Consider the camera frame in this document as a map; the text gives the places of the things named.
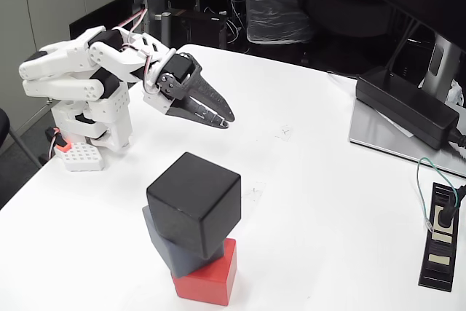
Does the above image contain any black cube block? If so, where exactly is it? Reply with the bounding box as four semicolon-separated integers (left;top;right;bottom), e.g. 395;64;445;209
146;151;242;260

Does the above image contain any grey cube block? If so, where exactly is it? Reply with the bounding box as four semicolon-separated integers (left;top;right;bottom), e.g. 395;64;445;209
141;205;226;278

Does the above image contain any black low box device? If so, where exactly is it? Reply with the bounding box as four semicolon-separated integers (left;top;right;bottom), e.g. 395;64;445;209
170;7;229;50

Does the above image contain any silver upright device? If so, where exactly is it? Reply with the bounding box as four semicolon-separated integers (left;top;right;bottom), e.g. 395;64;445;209
154;11;172;52

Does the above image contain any clear tape mark with cross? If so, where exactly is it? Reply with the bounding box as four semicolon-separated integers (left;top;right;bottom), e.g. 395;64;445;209
275;125;294;141
247;181;266;201

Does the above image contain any white perforated table clamp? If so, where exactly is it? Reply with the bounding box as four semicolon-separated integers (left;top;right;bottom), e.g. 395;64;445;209
60;142;106;173

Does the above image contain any plastic-wrapped black bin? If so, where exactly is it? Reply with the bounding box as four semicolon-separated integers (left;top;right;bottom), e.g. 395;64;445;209
240;0;314;45

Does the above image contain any black chair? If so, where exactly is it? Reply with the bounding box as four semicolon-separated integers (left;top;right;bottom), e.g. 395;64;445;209
0;109;43;170

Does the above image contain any red cube block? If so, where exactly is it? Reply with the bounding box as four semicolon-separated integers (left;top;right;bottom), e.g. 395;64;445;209
171;237;240;307

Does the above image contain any black power adapter brick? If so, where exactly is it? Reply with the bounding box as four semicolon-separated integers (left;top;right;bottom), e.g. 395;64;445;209
355;66;460;151

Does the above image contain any white paper sheet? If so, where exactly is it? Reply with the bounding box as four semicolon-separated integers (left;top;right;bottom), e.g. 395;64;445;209
371;106;416;139

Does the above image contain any silver monitor stand neck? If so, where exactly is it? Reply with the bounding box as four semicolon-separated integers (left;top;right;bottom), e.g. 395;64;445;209
416;32;466;103

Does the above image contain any crumpled white plastic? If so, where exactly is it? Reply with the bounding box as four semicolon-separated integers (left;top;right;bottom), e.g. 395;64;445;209
446;79;466;108

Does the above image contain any black power strip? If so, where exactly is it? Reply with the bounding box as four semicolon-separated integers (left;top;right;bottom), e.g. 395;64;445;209
417;181;460;293

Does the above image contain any orange connector with wires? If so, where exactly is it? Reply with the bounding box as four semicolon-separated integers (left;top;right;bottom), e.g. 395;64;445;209
45;127;72;154

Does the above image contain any silver monitor base plate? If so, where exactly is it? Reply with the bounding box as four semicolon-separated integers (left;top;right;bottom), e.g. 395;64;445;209
348;98;466;177

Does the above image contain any black adapter power cable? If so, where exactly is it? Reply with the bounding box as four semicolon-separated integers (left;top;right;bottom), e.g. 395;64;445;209
446;127;466;161

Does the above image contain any green wire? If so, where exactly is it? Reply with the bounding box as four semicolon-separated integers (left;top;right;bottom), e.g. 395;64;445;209
416;157;456;232

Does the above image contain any black plug with cable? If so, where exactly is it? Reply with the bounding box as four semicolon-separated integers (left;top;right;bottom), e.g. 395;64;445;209
436;183;466;228

